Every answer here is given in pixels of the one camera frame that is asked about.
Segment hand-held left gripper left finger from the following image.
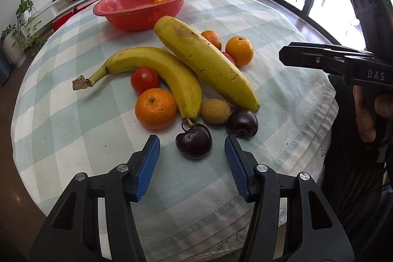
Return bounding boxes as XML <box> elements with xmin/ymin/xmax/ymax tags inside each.
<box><xmin>29</xmin><ymin>135</ymin><xmax>161</xmax><ymax>262</ymax></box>

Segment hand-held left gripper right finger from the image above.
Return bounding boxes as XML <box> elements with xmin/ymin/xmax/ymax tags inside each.
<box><xmin>224</xmin><ymin>135</ymin><xmax>355</xmax><ymax>262</ymax></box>

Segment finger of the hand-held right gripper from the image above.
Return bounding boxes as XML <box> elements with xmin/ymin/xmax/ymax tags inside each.
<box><xmin>279</xmin><ymin>46</ymin><xmax>346</xmax><ymax>75</ymax></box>
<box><xmin>289</xmin><ymin>42</ymin><xmax>373</xmax><ymax>58</ymax></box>

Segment dark purple fruit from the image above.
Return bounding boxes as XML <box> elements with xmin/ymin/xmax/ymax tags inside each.
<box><xmin>226</xmin><ymin>109</ymin><xmax>259</xmax><ymax>139</ymax></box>
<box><xmin>175</xmin><ymin>122</ymin><xmax>213</xmax><ymax>160</ymax></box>

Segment large tangerine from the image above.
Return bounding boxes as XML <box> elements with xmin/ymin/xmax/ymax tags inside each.
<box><xmin>135</xmin><ymin>88</ymin><xmax>178</xmax><ymax>130</ymax></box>

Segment brown kiwi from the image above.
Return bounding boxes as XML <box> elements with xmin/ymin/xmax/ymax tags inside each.
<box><xmin>201</xmin><ymin>98</ymin><xmax>231</xmax><ymax>124</ymax></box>

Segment round smooth orange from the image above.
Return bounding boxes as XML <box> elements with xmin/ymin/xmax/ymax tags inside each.
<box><xmin>225</xmin><ymin>36</ymin><xmax>254</xmax><ymax>68</ymax></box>

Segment red tomato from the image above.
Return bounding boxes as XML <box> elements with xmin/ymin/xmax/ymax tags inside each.
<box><xmin>130</xmin><ymin>66</ymin><xmax>160</xmax><ymax>96</ymax></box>

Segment small tangerine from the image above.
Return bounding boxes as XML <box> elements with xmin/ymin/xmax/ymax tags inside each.
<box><xmin>200</xmin><ymin>30</ymin><xmax>222</xmax><ymax>51</ymax></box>

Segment curved yellow banana with stem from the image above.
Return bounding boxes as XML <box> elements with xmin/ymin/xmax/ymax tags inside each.
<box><xmin>72</xmin><ymin>46</ymin><xmax>203</xmax><ymax>127</ymax></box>

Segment large straight yellow banana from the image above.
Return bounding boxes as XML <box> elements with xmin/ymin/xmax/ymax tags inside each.
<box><xmin>154</xmin><ymin>16</ymin><xmax>261</xmax><ymax>113</ymax></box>

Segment red plastic basin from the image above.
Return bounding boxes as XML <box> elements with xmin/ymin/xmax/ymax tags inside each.
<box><xmin>93</xmin><ymin>0</ymin><xmax>195</xmax><ymax>32</ymax></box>

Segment person's right hand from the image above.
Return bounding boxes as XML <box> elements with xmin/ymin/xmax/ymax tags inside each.
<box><xmin>353</xmin><ymin>86</ymin><xmax>393</xmax><ymax>146</ymax></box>

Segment green white checked tablecloth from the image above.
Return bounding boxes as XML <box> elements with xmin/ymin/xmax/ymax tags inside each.
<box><xmin>11</xmin><ymin>0</ymin><xmax>338</xmax><ymax>262</ymax></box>

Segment person's black clothing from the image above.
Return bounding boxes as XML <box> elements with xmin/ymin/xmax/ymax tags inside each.
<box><xmin>321</xmin><ymin>75</ymin><xmax>393</xmax><ymax>262</ymax></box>

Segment plant in dark blue pot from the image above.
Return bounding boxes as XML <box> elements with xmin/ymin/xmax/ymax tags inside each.
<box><xmin>0</xmin><ymin>49</ymin><xmax>13</xmax><ymax>87</ymax></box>

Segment plant in white ribbed pot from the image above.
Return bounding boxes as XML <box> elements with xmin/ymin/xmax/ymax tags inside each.
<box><xmin>0</xmin><ymin>24</ymin><xmax>28</xmax><ymax>68</ymax></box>

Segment trailing pothos in white pot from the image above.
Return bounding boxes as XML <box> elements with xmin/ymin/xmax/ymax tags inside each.
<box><xmin>15</xmin><ymin>0</ymin><xmax>46</xmax><ymax>58</ymax></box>

